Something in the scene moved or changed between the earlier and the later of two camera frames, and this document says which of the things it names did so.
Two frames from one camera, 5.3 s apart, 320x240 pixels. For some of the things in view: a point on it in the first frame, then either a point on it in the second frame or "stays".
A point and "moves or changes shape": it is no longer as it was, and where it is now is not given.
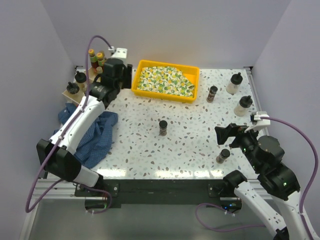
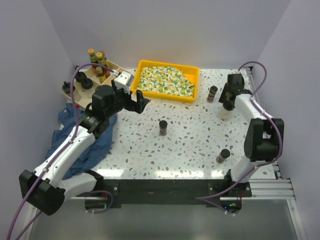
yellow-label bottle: (99, 70) stays
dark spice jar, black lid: (163, 125) stays
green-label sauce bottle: (93, 58) stays
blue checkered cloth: (98, 143) stays
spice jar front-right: (223, 155) stays
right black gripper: (222, 133) to (223, 99)
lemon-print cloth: (165, 79) stays
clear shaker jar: (72, 89) to (66, 87)
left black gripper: (128, 75) to (137, 106)
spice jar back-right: (213, 90) stays
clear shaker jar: (240, 109) moves or changes shape
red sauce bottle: (101, 60) stays
